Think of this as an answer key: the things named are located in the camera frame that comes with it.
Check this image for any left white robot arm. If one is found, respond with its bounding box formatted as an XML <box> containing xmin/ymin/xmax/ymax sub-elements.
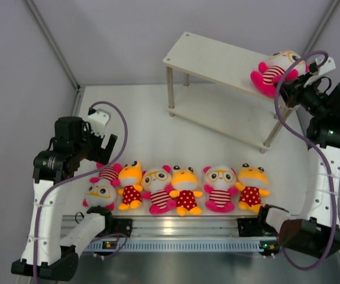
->
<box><xmin>11</xmin><ymin>112</ymin><xmax>117</xmax><ymax>281</ymax></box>

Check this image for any slotted cable duct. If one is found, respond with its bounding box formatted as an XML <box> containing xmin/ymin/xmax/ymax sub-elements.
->
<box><xmin>85</xmin><ymin>238</ymin><xmax>279</xmax><ymax>253</ymax></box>

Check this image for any purple cable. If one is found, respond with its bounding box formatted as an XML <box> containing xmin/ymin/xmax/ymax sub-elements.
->
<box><xmin>32</xmin><ymin>101</ymin><xmax>129</xmax><ymax>284</ymax></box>
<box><xmin>274</xmin><ymin>50</ymin><xmax>338</xmax><ymax>272</ymax></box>

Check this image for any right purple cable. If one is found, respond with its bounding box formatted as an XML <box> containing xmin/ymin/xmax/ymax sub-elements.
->
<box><xmin>274</xmin><ymin>50</ymin><xmax>338</xmax><ymax>272</ymax></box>

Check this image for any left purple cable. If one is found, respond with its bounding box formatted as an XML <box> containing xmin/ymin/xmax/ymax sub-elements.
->
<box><xmin>32</xmin><ymin>101</ymin><xmax>129</xmax><ymax>284</ymax></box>

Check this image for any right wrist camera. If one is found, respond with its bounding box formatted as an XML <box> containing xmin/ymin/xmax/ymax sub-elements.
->
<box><xmin>303</xmin><ymin>57</ymin><xmax>336</xmax><ymax>88</ymax></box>

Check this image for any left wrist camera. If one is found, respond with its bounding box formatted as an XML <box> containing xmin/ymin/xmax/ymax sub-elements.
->
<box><xmin>86</xmin><ymin>109</ymin><xmax>111</xmax><ymax>138</ymax></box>

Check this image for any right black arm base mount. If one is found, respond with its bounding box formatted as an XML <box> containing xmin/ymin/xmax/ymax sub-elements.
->
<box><xmin>237</xmin><ymin>218</ymin><xmax>265</xmax><ymax>237</ymax></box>

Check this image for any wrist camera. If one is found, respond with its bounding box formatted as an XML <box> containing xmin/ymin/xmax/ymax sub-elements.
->
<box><xmin>86</xmin><ymin>109</ymin><xmax>111</xmax><ymax>138</ymax></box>
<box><xmin>303</xmin><ymin>57</ymin><xmax>336</xmax><ymax>88</ymax></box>

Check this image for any pink striped plush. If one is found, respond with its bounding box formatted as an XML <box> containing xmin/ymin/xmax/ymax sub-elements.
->
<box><xmin>203</xmin><ymin>165</ymin><xmax>238</xmax><ymax>213</ymax></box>
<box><xmin>250</xmin><ymin>50</ymin><xmax>300</xmax><ymax>98</ymax></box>
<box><xmin>141</xmin><ymin>164</ymin><xmax>176</xmax><ymax>215</ymax></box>

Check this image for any yellow dotted plush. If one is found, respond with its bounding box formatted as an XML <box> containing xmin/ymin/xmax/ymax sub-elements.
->
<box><xmin>118</xmin><ymin>161</ymin><xmax>143</xmax><ymax>211</ymax></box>
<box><xmin>235</xmin><ymin>163</ymin><xmax>270</xmax><ymax>214</ymax></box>
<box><xmin>170</xmin><ymin>165</ymin><xmax>203</xmax><ymax>216</ymax></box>

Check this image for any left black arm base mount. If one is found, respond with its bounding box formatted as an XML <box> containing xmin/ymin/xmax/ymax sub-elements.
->
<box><xmin>110</xmin><ymin>218</ymin><xmax>133</xmax><ymax>237</ymax></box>

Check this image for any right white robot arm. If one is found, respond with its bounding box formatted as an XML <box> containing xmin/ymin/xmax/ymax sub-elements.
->
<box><xmin>256</xmin><ymin>76</ymin><xmax>340</xmax><ymax>258</ymax></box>

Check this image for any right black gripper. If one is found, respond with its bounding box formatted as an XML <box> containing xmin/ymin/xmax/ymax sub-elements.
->
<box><xmin>276</xmin><ymin>71</ymin><xmax>329</xmax><ymax>118</ymax></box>

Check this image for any white two-tier wooden shelf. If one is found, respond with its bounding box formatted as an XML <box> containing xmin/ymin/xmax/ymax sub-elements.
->
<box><xmin>163</xmin><ymin>32</ymin><xmax>282</xmax><ymax>153</ymax></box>

